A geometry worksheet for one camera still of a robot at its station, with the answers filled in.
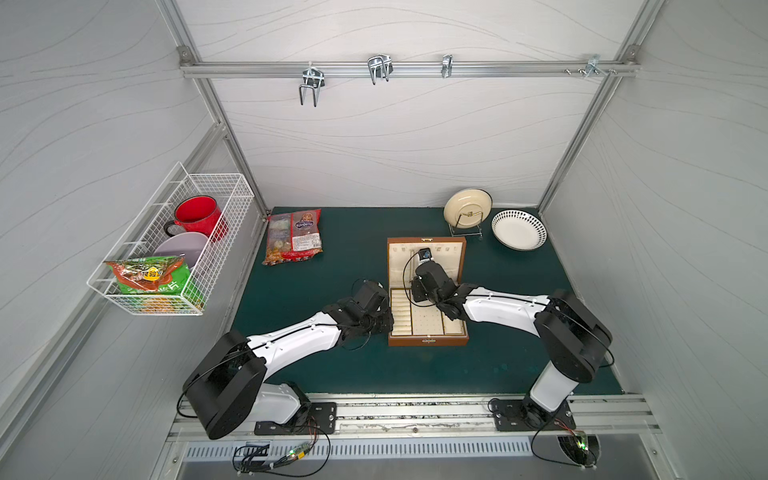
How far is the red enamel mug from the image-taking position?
649 millimetres

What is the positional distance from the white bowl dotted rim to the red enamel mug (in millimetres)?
906

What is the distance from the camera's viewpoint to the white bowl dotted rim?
1.10 m
